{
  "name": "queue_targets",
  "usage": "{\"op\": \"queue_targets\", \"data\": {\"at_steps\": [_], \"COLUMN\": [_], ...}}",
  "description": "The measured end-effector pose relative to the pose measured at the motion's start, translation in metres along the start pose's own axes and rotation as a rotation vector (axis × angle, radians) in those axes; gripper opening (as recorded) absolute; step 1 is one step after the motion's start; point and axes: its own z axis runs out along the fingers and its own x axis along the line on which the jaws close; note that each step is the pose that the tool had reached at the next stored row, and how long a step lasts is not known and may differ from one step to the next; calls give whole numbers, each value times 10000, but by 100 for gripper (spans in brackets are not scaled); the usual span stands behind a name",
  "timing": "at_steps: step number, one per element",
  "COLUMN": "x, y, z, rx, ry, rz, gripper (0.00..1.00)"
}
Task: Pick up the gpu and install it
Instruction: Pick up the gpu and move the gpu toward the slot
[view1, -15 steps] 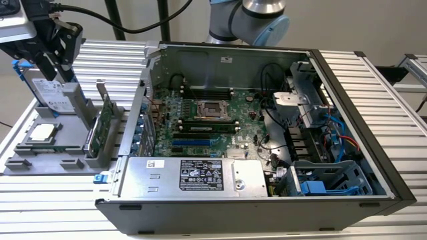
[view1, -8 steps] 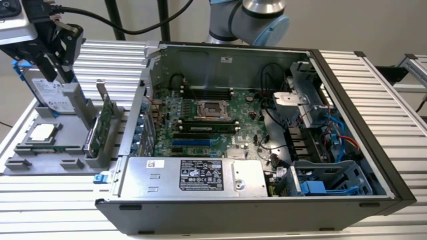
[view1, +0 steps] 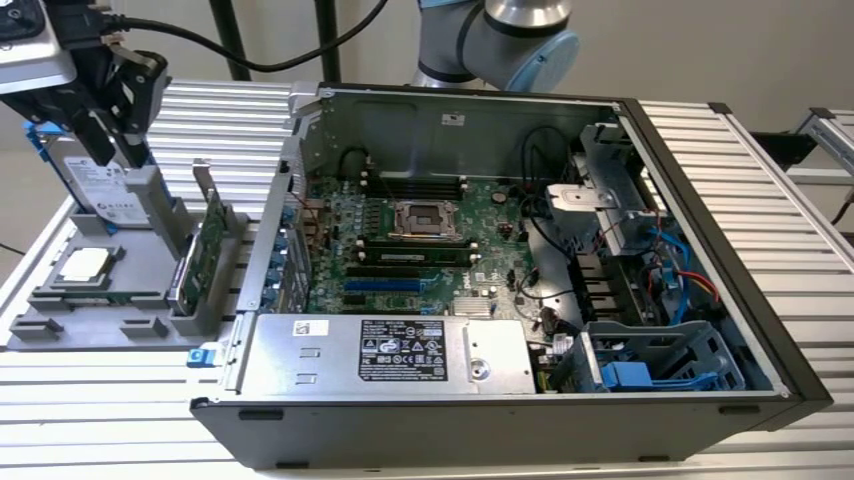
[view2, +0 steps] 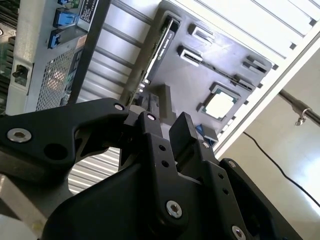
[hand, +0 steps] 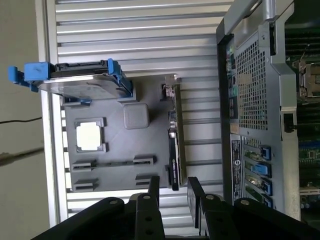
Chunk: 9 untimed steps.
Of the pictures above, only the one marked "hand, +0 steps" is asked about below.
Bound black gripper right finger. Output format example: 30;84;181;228
186;176;320;240

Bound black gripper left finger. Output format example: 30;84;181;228
31;175;166;240

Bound graphics card with black fan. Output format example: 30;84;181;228
159;73;187;192

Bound grey parts rack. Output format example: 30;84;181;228
59;73;187;193

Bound silver CPU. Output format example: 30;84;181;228
76;123;103;151

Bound green motherboard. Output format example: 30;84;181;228
283;21;320;221

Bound open black PC case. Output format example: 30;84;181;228
216;0;320;221

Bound hard disk in blue carrier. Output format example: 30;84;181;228
7;58;133;100

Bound CPU socket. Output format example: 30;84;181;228
296;59;320;101

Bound thin black wire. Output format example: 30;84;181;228
0;116;43;124

